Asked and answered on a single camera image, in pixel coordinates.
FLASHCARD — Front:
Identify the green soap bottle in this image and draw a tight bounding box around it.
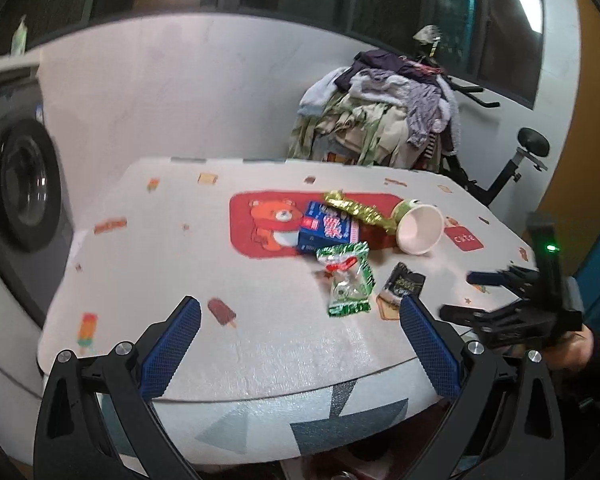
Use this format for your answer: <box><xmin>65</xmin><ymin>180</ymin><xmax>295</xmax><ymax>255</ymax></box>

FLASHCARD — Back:
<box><xmin>11</xmin><ymin>15</ymin><xmax>30</xmax><ymax>56</ymax></box>

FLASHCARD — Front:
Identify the white printed table mat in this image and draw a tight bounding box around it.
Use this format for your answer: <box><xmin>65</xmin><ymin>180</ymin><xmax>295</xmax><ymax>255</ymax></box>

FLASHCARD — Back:
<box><xmin>37</xmin><ymin>157</ymin><xmax>544</xmax><ymax>404</ymax></box>

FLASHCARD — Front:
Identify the grey washing machine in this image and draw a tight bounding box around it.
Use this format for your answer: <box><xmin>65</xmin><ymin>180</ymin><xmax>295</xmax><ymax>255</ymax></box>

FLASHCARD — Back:
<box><xmin>0</xmin><ymin>67</ymin><xmax>79</xmax><ymax>378</ymax></box>

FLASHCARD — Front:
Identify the gold green foil wrapper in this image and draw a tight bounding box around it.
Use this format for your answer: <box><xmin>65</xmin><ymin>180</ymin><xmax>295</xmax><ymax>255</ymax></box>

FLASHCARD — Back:
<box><xmin>322</xmin><ymin>190</ymin><xmax>399</xmax><ymax>234</ymax></box>

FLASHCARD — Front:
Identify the pale crumpled bag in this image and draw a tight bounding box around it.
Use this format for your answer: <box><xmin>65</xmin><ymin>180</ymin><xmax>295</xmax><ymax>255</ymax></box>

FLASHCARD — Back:
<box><xmin>412</xmin><ymin>25</ymin><xmax>442</xmax><ymax>45</ymax></box>

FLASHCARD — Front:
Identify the green frog paper cup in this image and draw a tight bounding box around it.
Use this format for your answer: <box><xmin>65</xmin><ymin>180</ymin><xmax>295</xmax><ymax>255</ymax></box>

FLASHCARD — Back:
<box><xmin>389</xmin><ymin>199</ymin><xmax>445</xmax><ymax>256</ymax></box>

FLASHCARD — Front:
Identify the pile of clothes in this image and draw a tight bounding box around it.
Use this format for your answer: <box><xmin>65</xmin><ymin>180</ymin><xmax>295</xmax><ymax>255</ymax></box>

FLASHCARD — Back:
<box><xmin>287</xmin><ymin>50</ymin><xmax>464</xmax><ymax>171</ymax></box>

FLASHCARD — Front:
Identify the black exercise bike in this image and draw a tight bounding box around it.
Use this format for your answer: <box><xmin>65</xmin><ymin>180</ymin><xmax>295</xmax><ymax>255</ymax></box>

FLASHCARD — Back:
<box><xmin>414</xmin><ymin>45</ymin><xmax>552</xmax><ymax>209</ymax></box>

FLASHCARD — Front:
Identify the green snack wrapper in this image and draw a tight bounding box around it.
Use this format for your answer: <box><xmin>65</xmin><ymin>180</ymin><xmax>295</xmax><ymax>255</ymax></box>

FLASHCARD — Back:
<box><xmin>316</xmin><ymin>241</ymin><xmax>376</xmax><ymax>319</ymax></box>

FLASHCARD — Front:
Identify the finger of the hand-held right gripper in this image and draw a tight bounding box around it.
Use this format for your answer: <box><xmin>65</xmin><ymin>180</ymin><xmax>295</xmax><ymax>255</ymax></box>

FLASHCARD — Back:
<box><xmin>439</xmin><ymin>303</ymin><xmax>513</xmax><ymax>333</ymax></box>
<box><xmin>466</xmin><ymin>265</ymin><xmax>537</xmax><ymax>293</ymax></box>

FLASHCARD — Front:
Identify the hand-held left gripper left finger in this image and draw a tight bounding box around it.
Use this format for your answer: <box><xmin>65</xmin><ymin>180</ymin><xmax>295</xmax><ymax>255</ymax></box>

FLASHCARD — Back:
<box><xmin>33</xmin><ymin>296</ymin><xmax>203</xmax><ymax>480</ymax></box>

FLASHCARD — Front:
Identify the blue paper carton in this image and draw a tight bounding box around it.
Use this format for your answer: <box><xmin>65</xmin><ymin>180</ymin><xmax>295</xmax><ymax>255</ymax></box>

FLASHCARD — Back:
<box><xmin>297</xmin><ymin>201</ymin><xmax>359</xmax><ymax>254</ymax></box>

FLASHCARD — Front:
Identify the person's right hand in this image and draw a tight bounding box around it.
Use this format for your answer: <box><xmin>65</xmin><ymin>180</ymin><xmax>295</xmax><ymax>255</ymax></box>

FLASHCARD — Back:
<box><xmin>550</xmin><ymin>324</ymin><xmax>596</xmax><ymax>372</ymax></box>

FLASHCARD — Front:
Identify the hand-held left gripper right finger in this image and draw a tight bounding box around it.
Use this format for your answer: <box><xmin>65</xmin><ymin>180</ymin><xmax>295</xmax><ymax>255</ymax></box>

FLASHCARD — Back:
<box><xmin>399</xmin><ymin>294</ymin><xmax>566</xmax><ymax>480</ymax></box>

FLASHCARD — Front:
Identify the black sachet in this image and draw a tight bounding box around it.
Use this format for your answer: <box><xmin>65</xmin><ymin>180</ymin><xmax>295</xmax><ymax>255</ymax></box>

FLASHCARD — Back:
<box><xmin>378</xmin><ymin>262</ymin><xmax>427</xmax><ymax>307</ymax></box>

